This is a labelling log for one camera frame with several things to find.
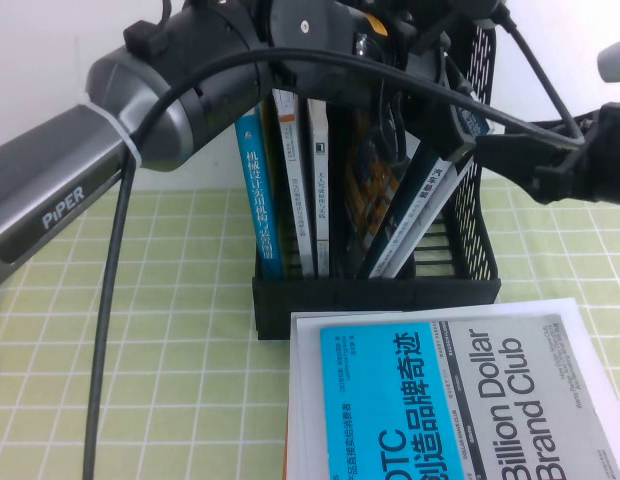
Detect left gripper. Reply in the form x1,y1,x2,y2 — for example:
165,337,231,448
350,0,480,162

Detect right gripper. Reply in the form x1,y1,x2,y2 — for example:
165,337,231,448
477,101,620,204

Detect dark colourful cover book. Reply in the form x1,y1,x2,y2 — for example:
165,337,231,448
342,107,476,280

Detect white spine book black logo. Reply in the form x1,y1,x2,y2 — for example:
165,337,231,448
305,97,332,277

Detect white book orange band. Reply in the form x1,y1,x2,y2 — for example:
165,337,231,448
271,88,316,279

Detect blue spine hardcover book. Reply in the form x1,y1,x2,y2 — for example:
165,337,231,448
233,107,286,279

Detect grey blue Brand Club book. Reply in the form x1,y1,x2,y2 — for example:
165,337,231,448
317,313,609,480

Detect white cover book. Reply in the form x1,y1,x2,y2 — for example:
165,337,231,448
295,297,620,480

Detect green checked tablecloth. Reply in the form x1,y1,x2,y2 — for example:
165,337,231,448
0,187,620,480

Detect short black cable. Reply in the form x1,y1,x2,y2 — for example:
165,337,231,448
489,0,581,141

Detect white cable tie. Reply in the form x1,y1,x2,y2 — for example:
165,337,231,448
83,101,143,166

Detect long black cable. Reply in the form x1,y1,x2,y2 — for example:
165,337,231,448
81,46,586,480

